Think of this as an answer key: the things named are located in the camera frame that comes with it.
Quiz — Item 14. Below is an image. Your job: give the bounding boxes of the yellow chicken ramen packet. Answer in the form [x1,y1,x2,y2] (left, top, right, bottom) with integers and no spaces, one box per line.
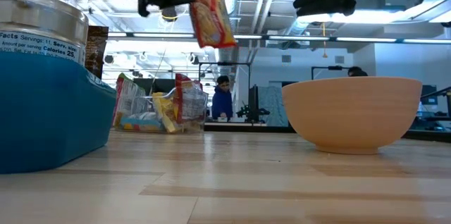
[151,92,183,134]

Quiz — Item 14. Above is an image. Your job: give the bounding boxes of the orange bowl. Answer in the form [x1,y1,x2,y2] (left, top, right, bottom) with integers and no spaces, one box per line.
[281,77,423,155]

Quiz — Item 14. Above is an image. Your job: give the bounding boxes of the person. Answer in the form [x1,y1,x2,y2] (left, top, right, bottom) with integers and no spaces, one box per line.
[211,75,234,122]
[347,66,369,78]

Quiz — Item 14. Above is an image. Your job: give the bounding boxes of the grey blue partition panel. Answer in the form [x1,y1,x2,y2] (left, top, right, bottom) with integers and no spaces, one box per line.
[259,85,294,127]

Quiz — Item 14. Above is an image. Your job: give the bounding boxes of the black standing monitor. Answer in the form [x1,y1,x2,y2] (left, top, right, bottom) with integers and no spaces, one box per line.
[248,85,261,112]

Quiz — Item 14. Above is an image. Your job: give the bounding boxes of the clear plastic container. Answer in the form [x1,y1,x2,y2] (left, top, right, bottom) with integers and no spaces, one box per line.
[113,86,209,134]

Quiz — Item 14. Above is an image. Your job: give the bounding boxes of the black desk monitor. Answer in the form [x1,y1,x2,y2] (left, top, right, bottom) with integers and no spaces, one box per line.
[421,85,438,106]

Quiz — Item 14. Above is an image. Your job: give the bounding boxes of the dark teal plastic tray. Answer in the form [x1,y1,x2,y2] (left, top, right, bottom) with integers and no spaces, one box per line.
[0,49,118,175]

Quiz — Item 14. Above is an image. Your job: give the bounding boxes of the black hanging cable reel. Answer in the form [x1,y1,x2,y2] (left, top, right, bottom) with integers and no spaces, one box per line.
[161,6,180,23]

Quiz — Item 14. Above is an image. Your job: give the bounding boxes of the silver spiral ceiling duct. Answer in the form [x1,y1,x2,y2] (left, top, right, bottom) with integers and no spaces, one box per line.
[281,15,318,38]

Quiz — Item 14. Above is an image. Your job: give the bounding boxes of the yellow hanging cord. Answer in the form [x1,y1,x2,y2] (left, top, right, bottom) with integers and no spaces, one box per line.
[321,22,329,58]

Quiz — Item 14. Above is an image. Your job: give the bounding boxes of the black metal rack frame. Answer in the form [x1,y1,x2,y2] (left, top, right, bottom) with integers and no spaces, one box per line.
[311,65,353,81]

